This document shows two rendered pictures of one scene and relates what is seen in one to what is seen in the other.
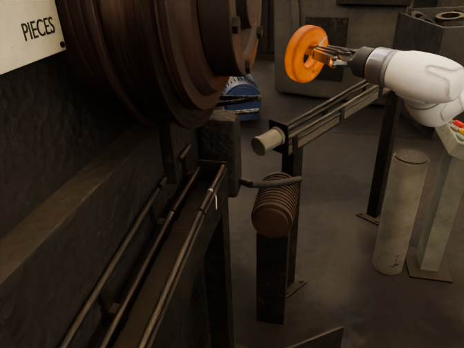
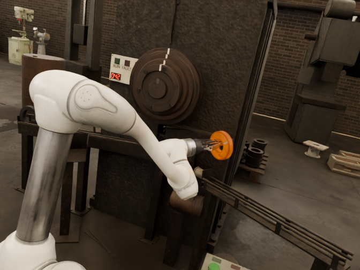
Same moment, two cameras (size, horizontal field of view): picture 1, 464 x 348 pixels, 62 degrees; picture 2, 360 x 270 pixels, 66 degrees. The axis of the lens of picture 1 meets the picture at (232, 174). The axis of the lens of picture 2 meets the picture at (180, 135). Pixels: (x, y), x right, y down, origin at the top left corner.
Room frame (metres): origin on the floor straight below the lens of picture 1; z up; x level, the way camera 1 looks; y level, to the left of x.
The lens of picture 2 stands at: (0.96, -1.65, 1.37)
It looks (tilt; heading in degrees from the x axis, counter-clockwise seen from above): 18 degrees down; 93
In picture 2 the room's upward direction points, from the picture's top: 11 degrees clockwise
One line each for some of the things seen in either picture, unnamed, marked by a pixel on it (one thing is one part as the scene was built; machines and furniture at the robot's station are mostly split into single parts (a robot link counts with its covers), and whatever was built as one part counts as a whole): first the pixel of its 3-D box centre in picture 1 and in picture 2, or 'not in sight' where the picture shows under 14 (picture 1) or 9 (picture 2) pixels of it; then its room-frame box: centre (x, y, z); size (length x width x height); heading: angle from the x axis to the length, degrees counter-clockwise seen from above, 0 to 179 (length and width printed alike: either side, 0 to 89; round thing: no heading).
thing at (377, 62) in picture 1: (382, 67); (187, 147); (0.95, -0.38, 0.91); 0.09 x 0.06 x 0.09; 131
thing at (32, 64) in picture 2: not in sight; (43, 85); (-1.38, 2.32, 0.45); 0.59 x 0.59 x 0.89
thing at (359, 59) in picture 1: (356, 60); (199, 145); (1.01, -0.33, 0.92); 0.09 x 0.08 x 0.07; 41
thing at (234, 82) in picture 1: (237, 94); not in sight; (3.02, -0.07, 0.17); 0.57 x 0.31 x 0.34; 6
